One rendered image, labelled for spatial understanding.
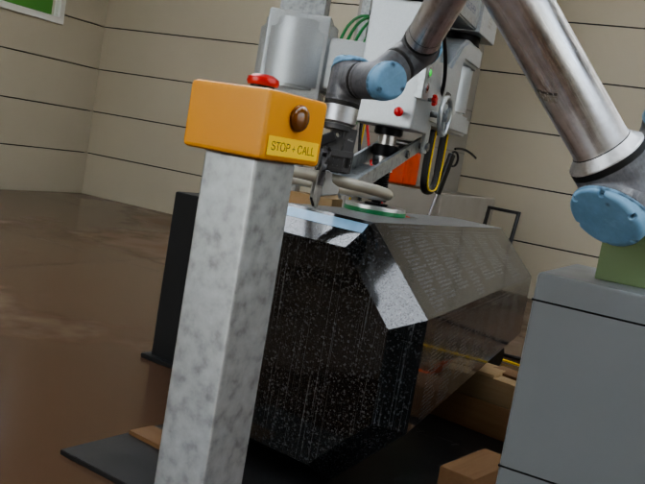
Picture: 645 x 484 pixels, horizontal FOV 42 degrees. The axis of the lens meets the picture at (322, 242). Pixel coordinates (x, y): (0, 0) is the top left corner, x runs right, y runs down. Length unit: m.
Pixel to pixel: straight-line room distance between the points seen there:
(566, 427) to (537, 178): 6.12
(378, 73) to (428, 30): 0.15
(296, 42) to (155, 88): 6.48
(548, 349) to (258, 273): 0.92
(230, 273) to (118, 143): 9.22
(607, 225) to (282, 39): 2.12
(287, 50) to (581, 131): 2.07
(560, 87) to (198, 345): 0.86
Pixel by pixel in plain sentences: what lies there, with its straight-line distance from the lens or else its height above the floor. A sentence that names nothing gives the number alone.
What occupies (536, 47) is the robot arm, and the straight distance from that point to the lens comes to 1.57.
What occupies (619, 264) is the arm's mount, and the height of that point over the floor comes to 0.89.
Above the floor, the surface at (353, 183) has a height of 0.95.
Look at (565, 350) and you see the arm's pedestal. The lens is 1.80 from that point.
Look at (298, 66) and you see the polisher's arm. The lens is 3.49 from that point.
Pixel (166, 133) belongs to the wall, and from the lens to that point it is 9.75.
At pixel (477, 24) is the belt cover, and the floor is 1.61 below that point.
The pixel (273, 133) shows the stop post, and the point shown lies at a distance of 0.95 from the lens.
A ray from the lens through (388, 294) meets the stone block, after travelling 2.42.
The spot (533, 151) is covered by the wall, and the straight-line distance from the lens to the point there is 7.88.
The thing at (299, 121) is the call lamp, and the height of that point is 1.05.
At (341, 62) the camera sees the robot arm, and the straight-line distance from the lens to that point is 2.10.
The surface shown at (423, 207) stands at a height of 0.74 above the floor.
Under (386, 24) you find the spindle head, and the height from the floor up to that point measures 1.47.
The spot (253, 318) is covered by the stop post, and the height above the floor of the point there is 0.81.
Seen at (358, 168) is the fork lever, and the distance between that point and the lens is 2.81.
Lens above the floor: 1.02
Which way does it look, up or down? 6 degrees down
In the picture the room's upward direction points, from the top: 10 degrees clockwise
